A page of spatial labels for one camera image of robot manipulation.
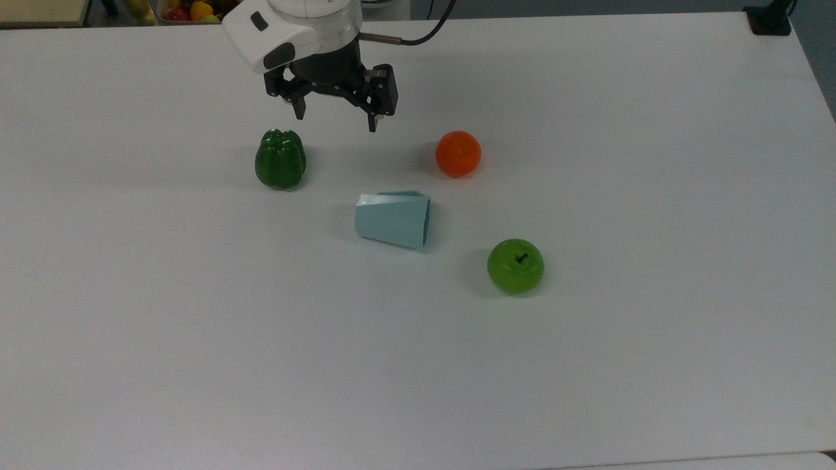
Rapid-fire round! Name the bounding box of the green apple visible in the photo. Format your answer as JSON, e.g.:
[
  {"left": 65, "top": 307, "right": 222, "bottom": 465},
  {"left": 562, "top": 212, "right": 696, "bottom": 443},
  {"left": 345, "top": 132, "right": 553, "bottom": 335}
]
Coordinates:
[{"left": 487, "top": 238, "right": 545, "bottom": 295}]

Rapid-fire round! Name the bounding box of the light blue faceted mug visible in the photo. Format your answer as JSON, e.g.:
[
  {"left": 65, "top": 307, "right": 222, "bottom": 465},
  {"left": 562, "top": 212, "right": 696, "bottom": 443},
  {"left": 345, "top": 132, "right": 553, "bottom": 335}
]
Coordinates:
[{"left": 354, "top": 190, "right": 432, "bottom": 250}]

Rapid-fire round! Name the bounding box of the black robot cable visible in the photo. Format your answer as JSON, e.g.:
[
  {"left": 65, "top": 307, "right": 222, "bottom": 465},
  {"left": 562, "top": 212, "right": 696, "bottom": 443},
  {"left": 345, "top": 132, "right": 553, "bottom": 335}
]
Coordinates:
[{"left": 359, "top": 0, "right": 458, "bottom": 47}]

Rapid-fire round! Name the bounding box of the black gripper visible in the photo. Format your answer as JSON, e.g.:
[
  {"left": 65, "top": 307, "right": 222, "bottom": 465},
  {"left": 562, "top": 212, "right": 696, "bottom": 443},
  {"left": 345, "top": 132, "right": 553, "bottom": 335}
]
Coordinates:
[{"left": 263, "top": 37, "right": 400, "bottom": 134}]

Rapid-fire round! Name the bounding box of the wooden table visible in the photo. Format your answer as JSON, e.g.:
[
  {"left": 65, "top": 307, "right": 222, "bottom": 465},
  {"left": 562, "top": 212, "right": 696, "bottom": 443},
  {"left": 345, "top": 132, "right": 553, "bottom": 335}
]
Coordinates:
[{"left": 0, "top": 0, "right": 92, "bottom": 29}]

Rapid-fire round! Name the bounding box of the green bell pepper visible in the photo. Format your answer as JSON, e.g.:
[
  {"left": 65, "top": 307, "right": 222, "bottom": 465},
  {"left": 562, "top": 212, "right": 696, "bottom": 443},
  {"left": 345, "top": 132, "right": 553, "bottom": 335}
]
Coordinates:
[{"left": 254, "top": 128, "right": 308, "bottom": 192}]

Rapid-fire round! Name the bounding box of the clear fruit container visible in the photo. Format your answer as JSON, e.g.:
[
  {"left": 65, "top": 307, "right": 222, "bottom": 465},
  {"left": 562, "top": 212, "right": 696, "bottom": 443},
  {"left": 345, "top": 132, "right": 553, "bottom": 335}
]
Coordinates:
[{"left": 157, "top": 0, "right": 244, "bottom": 25}]

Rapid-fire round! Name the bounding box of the black table clamp mount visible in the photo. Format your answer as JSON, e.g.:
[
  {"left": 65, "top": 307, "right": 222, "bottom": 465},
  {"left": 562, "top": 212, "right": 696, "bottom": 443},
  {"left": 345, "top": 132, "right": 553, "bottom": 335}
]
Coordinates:
[{"left": 745, "top": 0, "right": 796, "bottom": 37}]

